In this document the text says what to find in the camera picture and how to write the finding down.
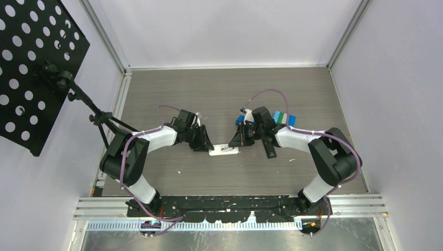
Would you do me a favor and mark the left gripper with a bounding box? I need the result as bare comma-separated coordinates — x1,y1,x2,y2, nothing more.
185,124,214,152

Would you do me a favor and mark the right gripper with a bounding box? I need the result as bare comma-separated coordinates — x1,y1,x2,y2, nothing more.
230,121,264,148

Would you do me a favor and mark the white air conditioner remote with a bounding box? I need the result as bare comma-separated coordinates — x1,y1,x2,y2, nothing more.
208,144,240,156

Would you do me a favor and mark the black remote control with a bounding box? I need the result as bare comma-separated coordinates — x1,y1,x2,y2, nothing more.
262,136,277,159

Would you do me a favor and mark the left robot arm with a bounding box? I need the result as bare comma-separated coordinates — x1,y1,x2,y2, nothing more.
99,109,214,216

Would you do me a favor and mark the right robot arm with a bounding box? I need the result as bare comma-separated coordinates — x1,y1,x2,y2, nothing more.
228,107,363,215

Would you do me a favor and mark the blue toy car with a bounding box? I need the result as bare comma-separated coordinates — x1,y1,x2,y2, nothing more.
235,115,244,126

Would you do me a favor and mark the blue green brick block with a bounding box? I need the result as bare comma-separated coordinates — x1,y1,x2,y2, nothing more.
273,111,296,127

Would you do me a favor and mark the black tripod stand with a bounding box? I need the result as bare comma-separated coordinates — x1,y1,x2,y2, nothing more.
36,60,136,148

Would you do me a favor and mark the black perforated board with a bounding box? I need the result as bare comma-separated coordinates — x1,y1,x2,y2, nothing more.
1,1,90,156

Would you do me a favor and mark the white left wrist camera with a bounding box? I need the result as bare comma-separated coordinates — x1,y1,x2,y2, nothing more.
193,112,202,127

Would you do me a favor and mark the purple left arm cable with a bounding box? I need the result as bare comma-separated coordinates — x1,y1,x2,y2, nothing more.
119,105,184,236

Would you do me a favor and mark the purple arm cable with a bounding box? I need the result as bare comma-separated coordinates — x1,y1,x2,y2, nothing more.
119,105,184,236
242,88,363,236

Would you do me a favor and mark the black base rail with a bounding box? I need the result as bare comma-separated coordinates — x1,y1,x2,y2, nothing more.
125,195,331,223

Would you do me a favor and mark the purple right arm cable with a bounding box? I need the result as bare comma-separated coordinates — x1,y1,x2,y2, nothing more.
242,88,363,236

